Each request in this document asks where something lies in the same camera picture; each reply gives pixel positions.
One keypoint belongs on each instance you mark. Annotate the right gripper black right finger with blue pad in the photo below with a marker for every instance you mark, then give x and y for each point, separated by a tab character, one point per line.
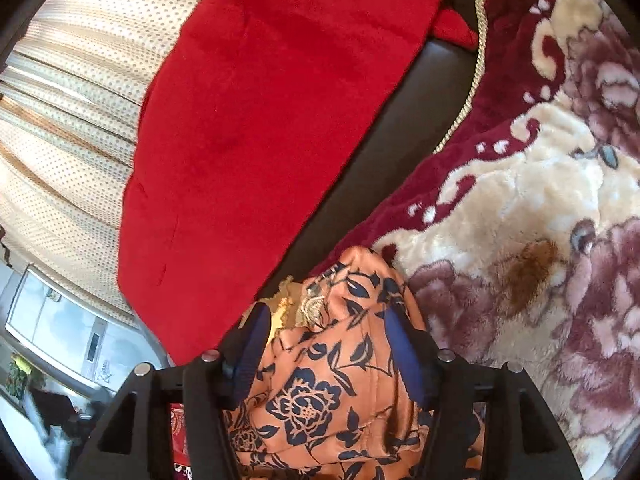
522	438

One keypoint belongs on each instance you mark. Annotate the floral plush sofa cover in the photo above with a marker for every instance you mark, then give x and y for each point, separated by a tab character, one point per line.
519	235

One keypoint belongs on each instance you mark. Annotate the red blanket on sofa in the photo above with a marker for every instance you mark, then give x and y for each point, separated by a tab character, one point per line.
246	125

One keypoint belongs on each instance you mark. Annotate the red tin box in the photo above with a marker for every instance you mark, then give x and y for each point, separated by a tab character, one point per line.
178	435

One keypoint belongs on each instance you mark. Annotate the dark brown leather sofa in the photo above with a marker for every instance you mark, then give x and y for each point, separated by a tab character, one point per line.
409	126

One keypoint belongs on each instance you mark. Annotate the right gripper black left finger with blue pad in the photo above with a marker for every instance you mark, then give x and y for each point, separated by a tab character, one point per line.
132	439

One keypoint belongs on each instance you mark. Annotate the beige dotted curtain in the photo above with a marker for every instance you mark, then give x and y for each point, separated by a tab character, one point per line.
71	93

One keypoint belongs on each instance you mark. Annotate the orange floral garment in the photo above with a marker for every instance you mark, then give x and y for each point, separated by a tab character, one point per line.
327	401

